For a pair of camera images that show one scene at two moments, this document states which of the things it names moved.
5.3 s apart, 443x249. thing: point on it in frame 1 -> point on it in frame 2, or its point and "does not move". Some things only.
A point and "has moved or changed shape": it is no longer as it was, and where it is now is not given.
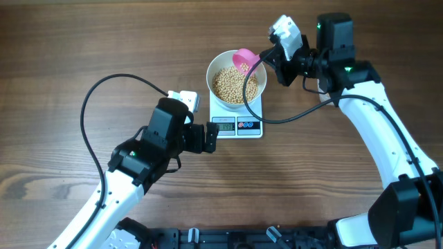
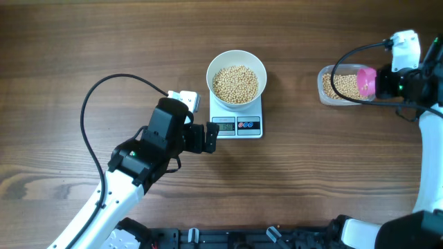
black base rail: x=241 y=238 does not move
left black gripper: x=196 y=144 does not move
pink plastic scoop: x=243 y=55 has moved or changed shape
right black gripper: x=282 y=65 -> x=384 y=90
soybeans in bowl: x=228 y=86 does not move
